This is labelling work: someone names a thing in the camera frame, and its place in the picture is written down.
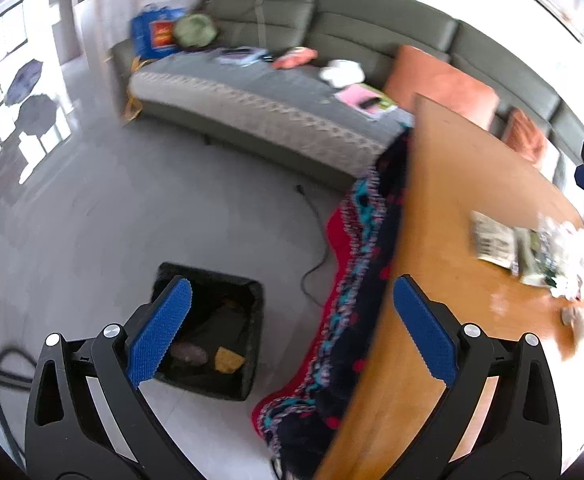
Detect large orange cushion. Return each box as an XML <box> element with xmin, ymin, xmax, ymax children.
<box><xmin>383</xmin><ymin>45</ymin><xmax>501</xmax><ymax>132</ymax></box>

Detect small orange cushion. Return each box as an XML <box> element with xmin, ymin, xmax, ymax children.
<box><xmin>501</xmin><ymin>108</ymin><xmax>559</xmax><ymax>163</ymax></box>

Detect grey green sofa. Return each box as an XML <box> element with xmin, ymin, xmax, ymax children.
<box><xmin>112</xmin><ymin>0</ymin><xmax>584</xmax><ymax>296</ymax></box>

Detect small pale wrapper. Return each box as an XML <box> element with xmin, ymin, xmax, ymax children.
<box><xmin>561</xmin><ymin>306</ymin><xmax>584</xmax><ymax>336</ymax></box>

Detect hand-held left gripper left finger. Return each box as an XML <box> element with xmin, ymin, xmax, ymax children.
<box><xmin>24</xmin><ymin>275</ymin><xmax>203</xmax><ymax>480</ymax></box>

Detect light blue papers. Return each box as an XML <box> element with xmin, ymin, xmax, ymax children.
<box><xmin>217</xmin><ymin>46</ymin><xmax>270</xmax><ymax>66</ymax></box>

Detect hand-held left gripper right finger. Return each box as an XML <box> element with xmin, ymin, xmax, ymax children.
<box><xmin>387</xmin><ymin>275</ymin><xmax>563</xmax><ymax>480</ymax></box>

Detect yellow scrap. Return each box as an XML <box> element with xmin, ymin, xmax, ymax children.
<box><xmin>214</xmin><ymin>347</ymin><xmax>246</xmax><ymax>373</ymax></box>

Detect clear plastic bag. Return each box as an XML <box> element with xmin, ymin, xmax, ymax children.
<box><xmin>534</xmin><ymin>215</ymin><xmax>584</xmax><ymax>302</ymax></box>

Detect grey sofa seat cover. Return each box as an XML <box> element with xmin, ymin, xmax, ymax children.
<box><xmin>129</xmin><ymin>50</ymin><xmax>415</xmax><ymax>161</ymax></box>

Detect black floor cable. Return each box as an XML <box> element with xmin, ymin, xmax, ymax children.
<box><xmin>296</xmin><ymin>185</ymin><xmax>334</xmax><ymax>307</ymax></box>

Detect yellow strap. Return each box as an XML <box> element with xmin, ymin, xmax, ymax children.
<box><xmin>123</xmin><ymin>55</ymin><xmax>147</xmax><ymax>122</ymax></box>

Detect dark blue umbrella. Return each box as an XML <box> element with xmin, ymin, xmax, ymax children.
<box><xmin>4</xmin><ymin>58</ymin><xmax>45</xmax><ymax>106</ymax></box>

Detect orange cloth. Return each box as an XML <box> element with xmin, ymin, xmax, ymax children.
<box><xmin>272</xmin><ymin>47</ymin><xmax>319</xmax><ymax>70</ymax></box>

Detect blue shopping bag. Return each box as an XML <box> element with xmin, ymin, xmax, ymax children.
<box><xmin>132</xmin><ymin>5</ymin><xmax>188</xmax><ymax>58</ymax></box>

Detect printed newspaper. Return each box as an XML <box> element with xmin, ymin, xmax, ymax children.
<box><xmin>470</xmin><ymin>211</ymin><xmax>520</xmax><ymax>270</ymax></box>

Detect black hose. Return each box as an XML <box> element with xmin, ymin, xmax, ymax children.
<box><xmin>0</xmin><ymin>344</ymin><xmax>39</xmax><ymax>392</ymax></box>

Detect brown pink scrap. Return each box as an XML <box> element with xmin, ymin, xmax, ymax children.
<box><xmin>171</xmin><ymin>342</ymin><xmax>209</xmax><ymax>364</ymax></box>

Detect black trash bin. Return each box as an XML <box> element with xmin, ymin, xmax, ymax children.
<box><xmin>151</xmin><ymin>261</ymin><xmax>265</xmax><ymax>402</ymax></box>

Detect red and dark knit blanket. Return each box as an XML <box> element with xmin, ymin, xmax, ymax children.
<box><xmin>252</xmin><ymin>127</ymin><xmax>415</xmax><ymax>478</ymax></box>

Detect pink book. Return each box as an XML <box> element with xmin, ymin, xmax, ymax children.
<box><xmin>334</xmin><ymin>84</ymin><xmax>380</xmax><ymax>111</ymax></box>

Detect green hat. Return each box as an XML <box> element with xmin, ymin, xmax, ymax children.
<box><xmin>173</xmin><ymin>12</ymin><xmax>219</xmax><ymax>51</ymax></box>

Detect green booklet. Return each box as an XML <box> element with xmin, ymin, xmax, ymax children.
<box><xmin>367</xmin><ymin>87</ymin><xmax>399</xmax><ymax>115</ymax></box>

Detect white cloth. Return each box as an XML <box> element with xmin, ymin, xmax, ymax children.
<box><xmin>320</xmin><ymin>59</ymin><xmax>365</xmax><ymax>87</ymax></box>

